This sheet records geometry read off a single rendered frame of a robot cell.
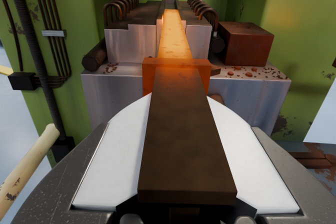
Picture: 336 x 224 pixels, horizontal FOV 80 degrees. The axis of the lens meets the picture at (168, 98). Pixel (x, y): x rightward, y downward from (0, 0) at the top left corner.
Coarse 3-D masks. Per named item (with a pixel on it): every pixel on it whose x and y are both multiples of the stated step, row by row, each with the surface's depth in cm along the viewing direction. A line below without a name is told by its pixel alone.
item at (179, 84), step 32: (160, 64) 13; (192, 64) 13; (160, 96) 10; (192, 96) 10; (160, 128) 8; (192, 128) 8; (160, 160) 6; (192, 160) 6; (224, 160) 6; (160, 192) 6; (192, 192) 6; (224, 192) 6
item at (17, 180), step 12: (48, 132) 62; (36, 144) 58; (48, 144) 60; (24, 156) 54; (36, 156) 55; (24, 168) 51; (12, 180) 48; (24, 180) 50; (0, 192) 45; (12, 192) 46; (0, 204) 43; (0, 216) 43
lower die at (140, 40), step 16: (176, 0) 65; (128, 16) 49; (144, 16) 44; (160, 16) 39; (192, 16) 45; (112, 32) 38; (128, 32) 38; (144, 32) 38; (160, 32) 38; (192, 32) 38; (208, 32) 38; (112, 48) 39; (128, 48) 39; (144, 48) 39; (192, 48) 39; (208, 48) 39
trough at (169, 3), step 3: (165, 0) 71; (168, 0) 71; (171, 0) 71; (174, 0) 70; (165, 3) 69; (168, 3) 69; (171, 3) 70; (174, 3) 67; (165, 6) 62; (168, 6) 63; (171, 6) 63; (174, 6) 63; (162, 15) 41; (162, 18) 40; (162, 21) 39
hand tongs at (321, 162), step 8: (288, 152) 49; (296, 152) 49; (304, 152) 49; (312, 152) 49; (304, 160) 47; (312, 160) 47; (320, 160) 47; (328, 160) 48; (312, 168) 47; (320, 168) 47; (328, 168) 47
